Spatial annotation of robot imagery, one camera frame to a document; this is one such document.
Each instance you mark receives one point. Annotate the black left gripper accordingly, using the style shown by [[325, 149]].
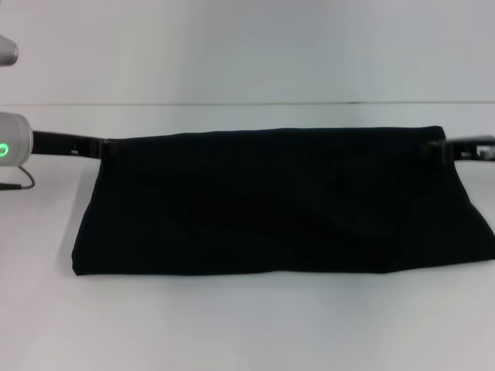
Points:
[[65, 145]]

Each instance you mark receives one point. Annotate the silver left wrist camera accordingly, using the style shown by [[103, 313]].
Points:
[[7, 52]]

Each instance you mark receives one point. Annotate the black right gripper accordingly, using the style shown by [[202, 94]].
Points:
[[468, 147]]

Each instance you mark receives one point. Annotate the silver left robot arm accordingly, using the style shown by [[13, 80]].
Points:
[[15, 139]]

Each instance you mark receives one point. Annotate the black t-shirt with white print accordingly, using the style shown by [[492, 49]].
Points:
[[270, 201]]

